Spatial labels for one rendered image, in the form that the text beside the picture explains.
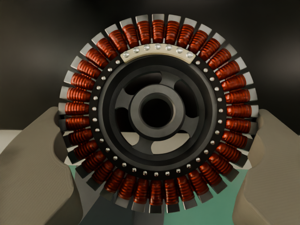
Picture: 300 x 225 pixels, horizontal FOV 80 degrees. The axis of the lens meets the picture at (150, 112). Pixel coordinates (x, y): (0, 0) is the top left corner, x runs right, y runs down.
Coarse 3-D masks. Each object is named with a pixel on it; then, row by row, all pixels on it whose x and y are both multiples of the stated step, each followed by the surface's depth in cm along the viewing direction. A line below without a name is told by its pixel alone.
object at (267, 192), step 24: (264, 120) 9; (264, 144) 8; (288, 144) 8; (264, 168) 7; (288, 168) 7; (240, 192) 7; (264, 192) 6; (288, 192) 6; (240, 216) 6; (264, 216) 5; (288, 216) 5
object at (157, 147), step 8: (0, 136) 21; (8, 136) 21; (128, 136) 20; (136, 136) 20; (176, 136) 20; (184, 136) 20; (248, 136) 20; (0, 144) 21; (152, 144) 20; (160, 144) 20; (168, 144) 20; (176, 144) 20; (0, 152) 21; (152, 152) 20; (160, 152) 20; (248, 152) 20; (248, 160) 20; (240, 168) 20; (248, 168) 20
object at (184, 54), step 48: (144, 48) 10; (192, 48) 10; (96, 96) 10; (144, 96) 11; (240, 96) 10; (96, 144) 10; (144, 144) 12; (192, 144) 11; (240, 144) 9; (144, 192) 9; (192, 192) 9
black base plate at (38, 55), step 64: (0, 0) 19; (64, 0) 19; (128, 0) 19; (192, 0) 18; (256, 0) 18; (0, 64) 19; (64, 64) 19; (256, 64) 18; (0, 128) 18; (128, 128) 18
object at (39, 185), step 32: (32, 128) 9; (0, 160) 7; (32, 160) 7; (64, 160) 9; (0, 192) 6; (32, 192) 6; (64, 192) 6; (0, 224) 5; (32, 224) 5; (64, 224) 6
